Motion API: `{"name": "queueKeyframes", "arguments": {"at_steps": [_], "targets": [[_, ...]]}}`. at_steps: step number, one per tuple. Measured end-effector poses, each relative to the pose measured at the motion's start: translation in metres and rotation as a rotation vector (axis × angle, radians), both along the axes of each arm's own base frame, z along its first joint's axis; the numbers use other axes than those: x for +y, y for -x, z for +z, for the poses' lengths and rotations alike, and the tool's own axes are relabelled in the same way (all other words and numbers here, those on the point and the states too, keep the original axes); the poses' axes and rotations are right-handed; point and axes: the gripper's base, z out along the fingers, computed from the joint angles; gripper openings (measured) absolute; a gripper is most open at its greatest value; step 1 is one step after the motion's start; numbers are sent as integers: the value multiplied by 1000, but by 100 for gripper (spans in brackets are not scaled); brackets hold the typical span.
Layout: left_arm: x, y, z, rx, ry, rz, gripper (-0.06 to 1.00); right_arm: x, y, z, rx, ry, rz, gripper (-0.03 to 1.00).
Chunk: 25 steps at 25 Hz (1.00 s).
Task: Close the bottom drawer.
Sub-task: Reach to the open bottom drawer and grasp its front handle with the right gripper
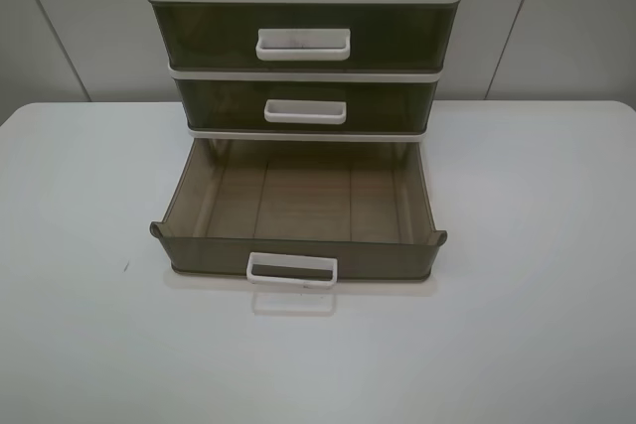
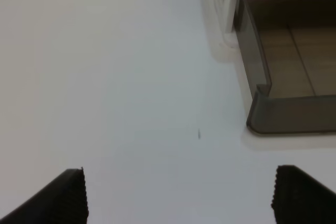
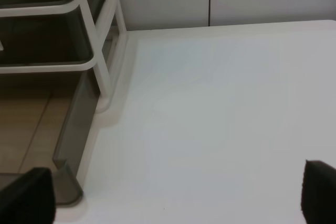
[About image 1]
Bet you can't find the smoky drawer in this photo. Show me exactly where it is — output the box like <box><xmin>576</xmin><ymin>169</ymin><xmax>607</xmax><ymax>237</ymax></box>
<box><xmin>176</xmin><ymin>79</ymin><xmax>437</xmax><ymax>135</ymax></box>
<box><xmin>152</xmin><ymin>2</ymin><xmax>458</xmax><ymax>72</ymax></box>
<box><xmin>150</xmin><ymin>139</ymin><xmax>447</xmax><ymax>287</ymax></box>

